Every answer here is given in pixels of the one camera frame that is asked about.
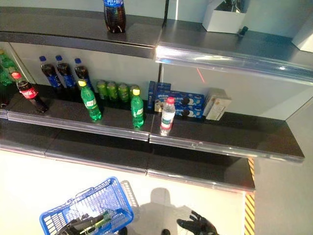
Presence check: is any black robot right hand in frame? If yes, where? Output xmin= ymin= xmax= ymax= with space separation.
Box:
xmin=176 ymin=210 xmax=218 ymax=235

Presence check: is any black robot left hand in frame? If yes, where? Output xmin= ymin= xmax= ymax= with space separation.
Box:
xmin=57 ymin=215 xmax=103 ymax=235

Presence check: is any blue plastic shopping basket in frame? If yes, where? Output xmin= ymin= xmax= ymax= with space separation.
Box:
xmin=39 ymin=176 xmax=141 ymax=235

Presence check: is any clear water bottle red cap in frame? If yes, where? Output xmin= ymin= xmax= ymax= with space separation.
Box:
xmin=160 ymin=96 xmax=176 ymax=130

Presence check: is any yellow black hazard tape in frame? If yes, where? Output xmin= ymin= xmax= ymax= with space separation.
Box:
xmin=244 ymin=158 xmax=256 ymax=235

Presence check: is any blue Oreo cookie box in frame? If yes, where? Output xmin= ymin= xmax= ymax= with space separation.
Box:
xmin=171 ymin=104 xmax=205 ymax=119
xmin=170 ymin=90 xmax=205 ymax=106

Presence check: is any beige cardboard box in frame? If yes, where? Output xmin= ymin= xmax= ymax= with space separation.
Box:
xmin=204 ymin=87 xmax=232 ymax=121

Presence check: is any dark blue cookie box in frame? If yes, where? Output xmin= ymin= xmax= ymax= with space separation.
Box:
xmin=148 ymin=80 xmax=157 ymax=114

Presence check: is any blue cookie box beige picture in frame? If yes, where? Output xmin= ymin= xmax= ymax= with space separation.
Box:
xmin=154 ymin=82 xmax=172 ymax=114

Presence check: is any Coca-Cola bottle red cap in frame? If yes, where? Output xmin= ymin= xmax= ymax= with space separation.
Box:
xmin=11 ymin=71 xmax=49 ymax=114

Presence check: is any open white cardboard box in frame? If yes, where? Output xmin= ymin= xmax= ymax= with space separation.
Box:
xmin=201 ymin=0 xmax=246 ymax=34

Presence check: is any large Pepsi cola bottle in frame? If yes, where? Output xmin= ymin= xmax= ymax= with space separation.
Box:
xmin=102 ymin=0 xmax=127 ymax=34

